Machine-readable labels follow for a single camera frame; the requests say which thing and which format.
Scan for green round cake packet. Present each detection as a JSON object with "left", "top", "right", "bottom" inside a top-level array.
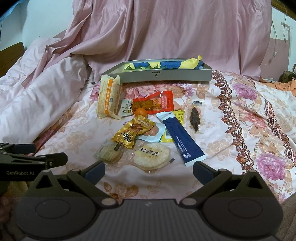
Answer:
[{"left": 93, "top": 140, "right": 123, "bottom": 164}]

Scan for white pink duvet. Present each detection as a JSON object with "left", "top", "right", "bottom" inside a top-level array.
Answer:
[{"left": 1, "top": 38, "right": 90, "bottom": 144}]

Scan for dark wooden headboard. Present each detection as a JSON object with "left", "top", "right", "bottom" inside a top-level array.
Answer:
[{"left": 0, "top": 42, "right": 25, "bottom": 77}]

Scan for grey cardboard box tray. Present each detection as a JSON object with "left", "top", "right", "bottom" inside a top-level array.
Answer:
[{"left": 103, "top": 59, "right": 212, "bottom": 83}]

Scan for yellow biscuit packet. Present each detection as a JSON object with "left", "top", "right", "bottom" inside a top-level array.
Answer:
[{"left": 157, "top": 110, "right": 186, "bottom": 145}]

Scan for floral bed sheet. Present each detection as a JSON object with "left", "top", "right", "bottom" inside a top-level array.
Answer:
[{"left": 33, "top": 71, "right": 295, "bottom": 201}]

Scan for small orange mandarin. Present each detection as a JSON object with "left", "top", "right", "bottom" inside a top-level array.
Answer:
[{"left": 134, "top": 108, "right": 148, "bottom": 118}]

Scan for red tofu snack packet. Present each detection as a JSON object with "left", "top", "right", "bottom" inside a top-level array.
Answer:
[{"left": 132, "top": 90, "right": 175, "bottom": 114}]

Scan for small white snack packet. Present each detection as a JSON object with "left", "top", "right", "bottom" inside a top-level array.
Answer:
[{"left": 119, "top": 99, "right": 132, "bottom": 118}]

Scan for clear packet dark dried fish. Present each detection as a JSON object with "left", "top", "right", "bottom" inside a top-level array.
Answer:
[{"left": 184, "top": 98, "right": 217, "bottom": 140}]

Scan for navy blue stick packet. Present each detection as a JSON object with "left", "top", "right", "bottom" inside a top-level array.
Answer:
[{"left": 156, "top": 111, "right": 206, "bottom": 167}]

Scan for gold foil snack packet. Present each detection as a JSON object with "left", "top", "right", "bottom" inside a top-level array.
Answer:
[{"left": 111, "top": 115, "right": 156, "bottom": 149}]

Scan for sausages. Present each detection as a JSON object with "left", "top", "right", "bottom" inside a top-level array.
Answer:
[{"left": 136, "top": 123, "right": 166, "bottom": 143}]

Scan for orange cloth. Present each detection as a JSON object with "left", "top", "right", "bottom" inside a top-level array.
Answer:
[{"left": 275, "top": 79, "right": 296, "bottom": 96}]

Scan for orange cream bread package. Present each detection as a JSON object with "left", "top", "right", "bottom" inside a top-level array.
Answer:
[{"left": 96, "top": 75, "right": 122, "bottom": 120}]

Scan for white rice cracker packet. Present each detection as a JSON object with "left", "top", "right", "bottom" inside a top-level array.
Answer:
[{"left": 129, "top": 142, "right": 175, "bottom": 172}]

